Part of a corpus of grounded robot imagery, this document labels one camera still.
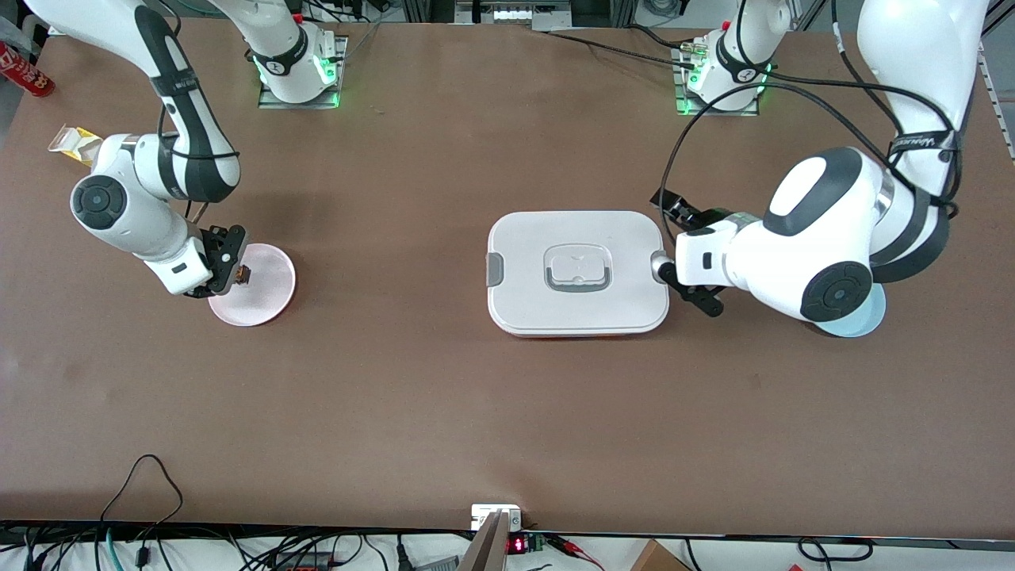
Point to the brown cardboard box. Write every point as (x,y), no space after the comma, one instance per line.
(656,557)

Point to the pink round plate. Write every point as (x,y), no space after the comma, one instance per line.
(266,293)

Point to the red digit display module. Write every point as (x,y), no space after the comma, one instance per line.
(517,545)

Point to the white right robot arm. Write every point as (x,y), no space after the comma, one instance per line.
(135,214)

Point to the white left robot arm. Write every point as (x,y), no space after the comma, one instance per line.
(817,238)

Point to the red black clip leads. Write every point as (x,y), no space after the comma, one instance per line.
(575,549)

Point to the white lidded lunch box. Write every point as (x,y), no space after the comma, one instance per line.
(579,309)

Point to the orange push button switch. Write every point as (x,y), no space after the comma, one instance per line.
(244,275)

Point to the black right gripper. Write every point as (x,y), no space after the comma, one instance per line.
(226,255)

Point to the red drink can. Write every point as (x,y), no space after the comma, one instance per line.
(24,71)

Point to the light blue round plate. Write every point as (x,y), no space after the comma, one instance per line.
(866,321)

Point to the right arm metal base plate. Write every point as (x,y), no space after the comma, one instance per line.
(273,103)

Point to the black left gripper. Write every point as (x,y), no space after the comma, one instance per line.
(688,216)

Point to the small white device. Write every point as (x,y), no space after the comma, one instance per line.
(485,514)

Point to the grey metal equipment rack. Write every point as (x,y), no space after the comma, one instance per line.
(515,14)

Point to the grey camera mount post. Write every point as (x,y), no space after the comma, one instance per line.
(485,549)

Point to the aluminium profile bracket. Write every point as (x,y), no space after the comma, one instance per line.
(1001,111)

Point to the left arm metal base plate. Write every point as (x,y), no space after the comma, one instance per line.
(718,113)

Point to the yellow open carton box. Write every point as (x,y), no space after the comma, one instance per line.
(75,143)

